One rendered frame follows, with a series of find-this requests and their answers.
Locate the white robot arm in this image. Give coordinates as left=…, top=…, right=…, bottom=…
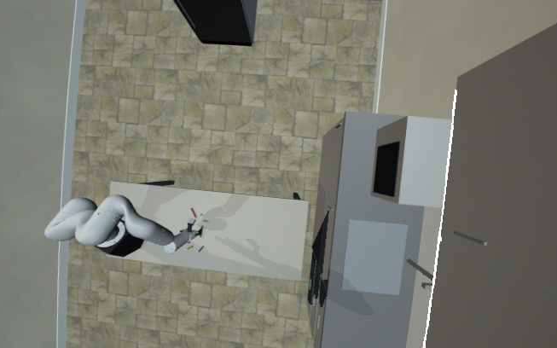
left=44, top=194, right=189, bottom=253

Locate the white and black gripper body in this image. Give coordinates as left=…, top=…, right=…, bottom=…
left=183, top=229, right=198, bottom=241

